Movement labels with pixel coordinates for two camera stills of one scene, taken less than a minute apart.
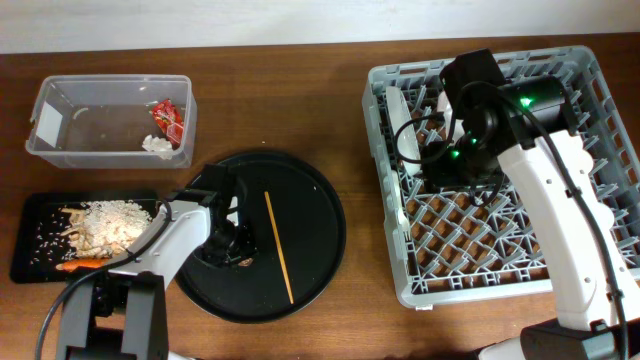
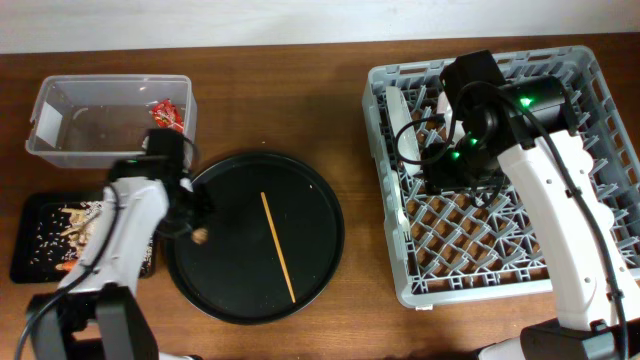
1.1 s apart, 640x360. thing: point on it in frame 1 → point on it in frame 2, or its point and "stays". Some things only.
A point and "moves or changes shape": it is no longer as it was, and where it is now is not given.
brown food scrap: [245, 262] moves or changes shape
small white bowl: [443, 105] stays
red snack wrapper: [170, 120] stays
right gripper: [437, 171] stays
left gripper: [248, 248] → [209, 209]
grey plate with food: [408, 140] stays
